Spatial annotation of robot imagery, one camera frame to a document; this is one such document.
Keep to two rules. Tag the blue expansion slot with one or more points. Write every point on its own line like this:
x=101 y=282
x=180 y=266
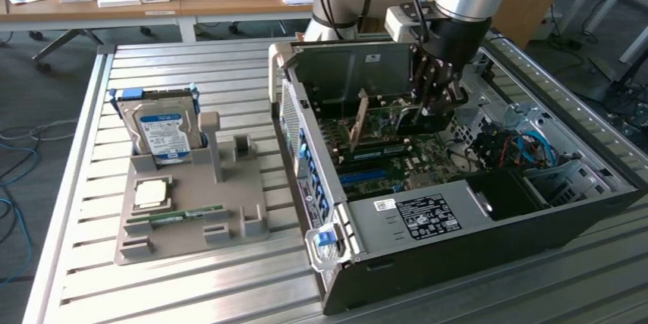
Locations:
x=361 y=178

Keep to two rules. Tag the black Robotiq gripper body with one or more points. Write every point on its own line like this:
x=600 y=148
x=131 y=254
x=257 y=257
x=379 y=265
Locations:
x=455 y=39

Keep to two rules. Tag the grey plastic parts rack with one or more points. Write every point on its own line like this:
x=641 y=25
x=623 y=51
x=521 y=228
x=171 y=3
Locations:
x=203 y=195

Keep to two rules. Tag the green motherboard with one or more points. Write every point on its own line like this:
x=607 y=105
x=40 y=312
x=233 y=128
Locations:
x=429 y=164

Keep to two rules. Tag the black expansion slot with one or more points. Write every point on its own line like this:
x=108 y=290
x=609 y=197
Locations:
x=375 y=187

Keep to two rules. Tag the silver angled disk bay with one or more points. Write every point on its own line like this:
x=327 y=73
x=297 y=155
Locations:
x=577 y=180

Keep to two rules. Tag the silver perforated disk bay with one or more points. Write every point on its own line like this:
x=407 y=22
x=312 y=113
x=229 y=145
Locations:
x=499 y=111

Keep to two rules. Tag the black open PC case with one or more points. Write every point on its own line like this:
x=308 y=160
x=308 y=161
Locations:
x=455 y=263

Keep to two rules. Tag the grey power supply unit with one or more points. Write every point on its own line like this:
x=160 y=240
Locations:
x=375 y=225

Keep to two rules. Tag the silver CPU chip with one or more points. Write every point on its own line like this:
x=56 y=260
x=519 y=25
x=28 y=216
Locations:
x=152 y=194

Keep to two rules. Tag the graphics card with black fan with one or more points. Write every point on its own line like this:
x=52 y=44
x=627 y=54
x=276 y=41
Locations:
x=420 y=123

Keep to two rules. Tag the hard disk in blue caddy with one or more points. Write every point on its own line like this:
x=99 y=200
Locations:
x=161 y=134

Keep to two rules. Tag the blue case latch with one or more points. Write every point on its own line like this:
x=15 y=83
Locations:
x=324 y=238

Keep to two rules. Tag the green RAM stick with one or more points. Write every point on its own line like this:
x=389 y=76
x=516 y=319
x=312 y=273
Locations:
x=175 y=216

